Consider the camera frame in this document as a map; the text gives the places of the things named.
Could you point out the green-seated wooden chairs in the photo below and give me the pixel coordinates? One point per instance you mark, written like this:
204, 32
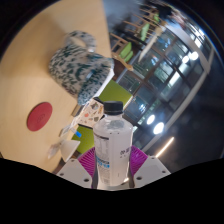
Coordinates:
126, 51

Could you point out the flat round red coaster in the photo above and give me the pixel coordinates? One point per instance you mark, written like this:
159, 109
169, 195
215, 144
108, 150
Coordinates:
40, 116

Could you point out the pendant lamp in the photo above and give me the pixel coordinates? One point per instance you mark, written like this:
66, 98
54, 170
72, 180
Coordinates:
193, 55
185, 59

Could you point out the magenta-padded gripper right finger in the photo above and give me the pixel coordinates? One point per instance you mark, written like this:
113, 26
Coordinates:
151, 170

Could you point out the clear black-capped drink bottle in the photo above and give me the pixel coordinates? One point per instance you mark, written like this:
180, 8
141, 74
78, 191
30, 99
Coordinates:
113, 146

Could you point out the round ceiling lamp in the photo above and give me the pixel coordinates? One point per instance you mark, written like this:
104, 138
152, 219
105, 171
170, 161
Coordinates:
158, 128
150, 119

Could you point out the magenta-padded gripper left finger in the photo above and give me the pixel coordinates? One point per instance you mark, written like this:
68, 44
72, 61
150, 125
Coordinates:
71, 171

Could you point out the curved linear ceiling light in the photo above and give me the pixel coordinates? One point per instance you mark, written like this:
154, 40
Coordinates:
165, 146

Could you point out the green-white patterned mug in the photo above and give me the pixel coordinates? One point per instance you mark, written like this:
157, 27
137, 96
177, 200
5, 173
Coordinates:
80, 70

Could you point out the small blue-capped bottle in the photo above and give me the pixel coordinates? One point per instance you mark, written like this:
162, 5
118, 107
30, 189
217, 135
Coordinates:
77, 133

